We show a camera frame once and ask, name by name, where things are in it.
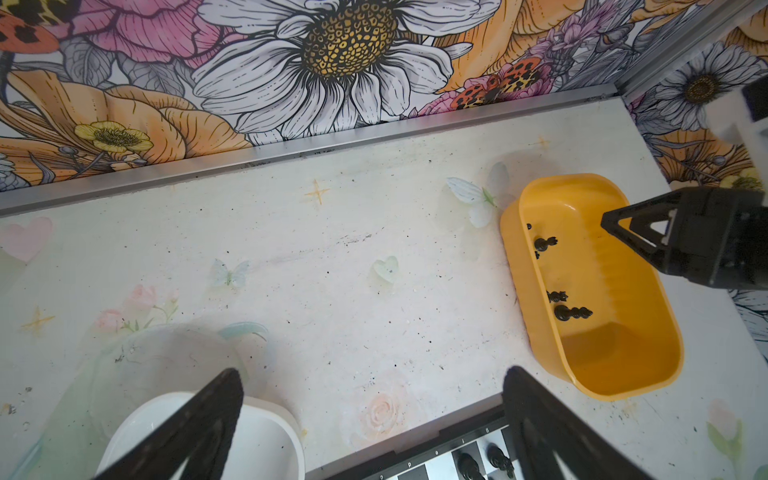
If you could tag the black and silver chessboard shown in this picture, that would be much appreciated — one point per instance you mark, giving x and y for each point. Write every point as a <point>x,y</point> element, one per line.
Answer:
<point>480,447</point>

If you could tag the white plastic tray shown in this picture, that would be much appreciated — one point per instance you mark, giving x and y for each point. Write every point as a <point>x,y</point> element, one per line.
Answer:
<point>266,442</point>

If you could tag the yellow plastic tray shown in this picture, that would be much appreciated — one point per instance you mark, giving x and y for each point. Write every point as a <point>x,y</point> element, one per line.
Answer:
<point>632,344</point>

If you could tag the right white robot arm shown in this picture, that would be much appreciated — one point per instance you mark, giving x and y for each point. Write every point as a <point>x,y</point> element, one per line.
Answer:
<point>741,116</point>

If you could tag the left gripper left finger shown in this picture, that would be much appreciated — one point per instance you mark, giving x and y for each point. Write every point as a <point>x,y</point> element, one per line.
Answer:
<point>194,442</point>

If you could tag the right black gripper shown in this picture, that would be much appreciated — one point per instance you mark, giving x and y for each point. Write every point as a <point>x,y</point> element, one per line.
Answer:
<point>720,233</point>

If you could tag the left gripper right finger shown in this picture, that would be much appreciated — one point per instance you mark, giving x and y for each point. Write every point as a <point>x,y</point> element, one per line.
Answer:
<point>548,436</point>

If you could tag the black chess piece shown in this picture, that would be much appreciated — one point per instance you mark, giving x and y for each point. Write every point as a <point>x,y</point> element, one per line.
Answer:
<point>543,244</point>
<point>564,313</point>
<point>557,296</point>

